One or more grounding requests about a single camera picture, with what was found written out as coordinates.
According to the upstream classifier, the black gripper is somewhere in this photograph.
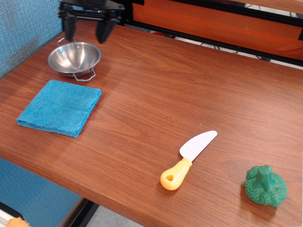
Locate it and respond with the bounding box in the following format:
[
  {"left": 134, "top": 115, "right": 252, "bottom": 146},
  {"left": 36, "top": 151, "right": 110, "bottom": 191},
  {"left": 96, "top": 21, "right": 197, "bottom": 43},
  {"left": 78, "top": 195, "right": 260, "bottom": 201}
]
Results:
[{"left": 57, "top": 0, "right": 125, "bottom": 44}]

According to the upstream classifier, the small stainless steel wok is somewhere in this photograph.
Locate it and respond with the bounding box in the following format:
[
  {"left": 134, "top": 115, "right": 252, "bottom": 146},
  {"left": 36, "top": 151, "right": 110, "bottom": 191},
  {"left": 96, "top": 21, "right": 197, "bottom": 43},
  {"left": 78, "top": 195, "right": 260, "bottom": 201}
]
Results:
[{"left": 47, "top": 38, "right": 101, "bottom": 82}]

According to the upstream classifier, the folded blue cloth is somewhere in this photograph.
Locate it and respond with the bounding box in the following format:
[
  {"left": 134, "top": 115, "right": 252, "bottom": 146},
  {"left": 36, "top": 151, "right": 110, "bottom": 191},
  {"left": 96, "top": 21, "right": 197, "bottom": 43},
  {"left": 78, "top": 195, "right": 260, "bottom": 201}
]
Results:
[{"left": 17, "top": 80, "right": 101, "bottom": 138}]

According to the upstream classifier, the orange object bottom left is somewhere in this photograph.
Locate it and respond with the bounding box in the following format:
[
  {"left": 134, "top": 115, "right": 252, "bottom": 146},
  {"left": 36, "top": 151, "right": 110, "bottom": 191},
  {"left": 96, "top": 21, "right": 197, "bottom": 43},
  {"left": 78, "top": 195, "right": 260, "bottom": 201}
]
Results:
[{"left": 6, "top": 218, "right": 30, "bottom": 227}]

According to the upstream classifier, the green plastic toy broccoli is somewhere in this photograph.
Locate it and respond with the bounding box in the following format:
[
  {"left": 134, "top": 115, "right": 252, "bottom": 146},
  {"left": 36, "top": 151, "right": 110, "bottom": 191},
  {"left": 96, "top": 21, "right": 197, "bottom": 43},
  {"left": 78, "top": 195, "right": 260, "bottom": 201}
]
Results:
[{"left": 245, "top": 165, "right": 287, "bottom": 208}]

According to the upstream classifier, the toy knife yellow handle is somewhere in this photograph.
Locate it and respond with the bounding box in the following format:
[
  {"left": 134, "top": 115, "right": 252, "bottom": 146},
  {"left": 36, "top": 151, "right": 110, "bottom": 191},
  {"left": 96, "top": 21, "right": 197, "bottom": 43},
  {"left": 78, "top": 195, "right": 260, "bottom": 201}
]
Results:
[{"left": 160, "top": 131, "right": 218, "bottom": 191}]

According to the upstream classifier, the orange panel black frame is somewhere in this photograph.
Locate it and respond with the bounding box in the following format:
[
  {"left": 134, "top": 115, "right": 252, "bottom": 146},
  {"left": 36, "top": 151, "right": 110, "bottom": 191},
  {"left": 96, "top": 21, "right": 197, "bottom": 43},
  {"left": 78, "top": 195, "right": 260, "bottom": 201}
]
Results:
[{"left": 122, "top": 0, "right": 303, "bottom": 66}]

